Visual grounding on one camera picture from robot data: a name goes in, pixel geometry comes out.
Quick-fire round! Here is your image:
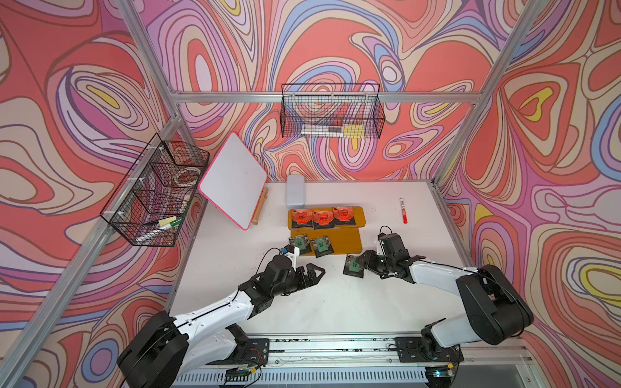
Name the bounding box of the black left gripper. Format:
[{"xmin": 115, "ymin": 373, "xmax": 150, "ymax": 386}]
[{"xmin": 270, "ymin": 263, "xmax": 325, "ymax": 299}]

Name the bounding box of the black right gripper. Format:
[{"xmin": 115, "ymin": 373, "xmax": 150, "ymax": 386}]
[{"xmin": 356, "ymin": 250, "xmax": 396, "ymax": 276}]

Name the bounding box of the green tea bag small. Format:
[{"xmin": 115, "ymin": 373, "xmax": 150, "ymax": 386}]
[{"xmin": 310, "ymin": 235, "xmax": 334, "ymax": 258}]

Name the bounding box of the green tea bag large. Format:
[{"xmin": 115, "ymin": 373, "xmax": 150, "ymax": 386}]
[{"xmin": 289, "ymin": 234, "xmax": 313, "ymax": 255}]

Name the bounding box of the red tea bag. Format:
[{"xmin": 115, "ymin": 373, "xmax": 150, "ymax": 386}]
[
  {"xmin": 332, "ymin": 207, "xmax": 356, "ymax": 226},
  {"xmin": 291, "ymin": 209, "xmax": 313, "ymax": 229},
  {"xmin": 312, "ymin": 210, "xmax": 336, "ymax": 230}
]

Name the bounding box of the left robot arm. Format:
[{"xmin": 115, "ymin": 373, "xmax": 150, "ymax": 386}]
[{"xmin": 116, "ymin": 253, "xmax": 326, "ymax": 387}]

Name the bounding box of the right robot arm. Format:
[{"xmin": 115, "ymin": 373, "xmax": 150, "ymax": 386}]
[{"xmin": 351, "ymin": 233, "xmax": 535, "ymax": 362}]

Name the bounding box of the yellow wooden two-tier shelf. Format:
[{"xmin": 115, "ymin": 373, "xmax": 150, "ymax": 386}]
[{"xmin": 287, "ymin": 206, "xmax": 366, "ymax": 255}]

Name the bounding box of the red whiteboard marker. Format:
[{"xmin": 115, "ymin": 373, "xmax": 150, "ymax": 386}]
[{"xmin": 399, "ymin": 197, "xmax": 409, "ymax": 225}]

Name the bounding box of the wooden whiteboard stand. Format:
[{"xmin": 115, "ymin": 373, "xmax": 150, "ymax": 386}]
[{"xmin": 251, "ymin": 187, "xmax": 268, "ymax": 226}]

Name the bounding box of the white plastic box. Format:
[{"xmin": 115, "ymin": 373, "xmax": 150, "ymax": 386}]
[{"xmin": 286, "ymin": 175, "xmax": 306, "ymax": 210}]

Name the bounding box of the pink-framed whiteboard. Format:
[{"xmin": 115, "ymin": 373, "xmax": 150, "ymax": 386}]
[{"xmin": 198, "ymin": 133, "xmax": 268, "ymax": 231}]

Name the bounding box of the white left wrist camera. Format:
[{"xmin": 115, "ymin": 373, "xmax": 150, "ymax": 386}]
[{"xmin": 281, "ymin": 245, "xmax": 300, "ymax": 268}]

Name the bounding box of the black wire basket back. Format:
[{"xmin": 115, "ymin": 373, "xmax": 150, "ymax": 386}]
[{"xmin": 280, "ymin": 81, "xmax": 386, "ymax": 139}]

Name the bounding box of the black wire basket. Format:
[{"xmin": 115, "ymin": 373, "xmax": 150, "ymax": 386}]
[
  {"xmin": 100, "ymin": 134, "xmax": 210, "ymax": 247},
  {"xmin": 280, "ymin": 81, "xmax": 386, "ymax": 139}
]

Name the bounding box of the black wire basket left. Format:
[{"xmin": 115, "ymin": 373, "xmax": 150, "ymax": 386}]
[{"xmin": 100, "ymin": 134, "xmax": 210, "ymax": 247}]

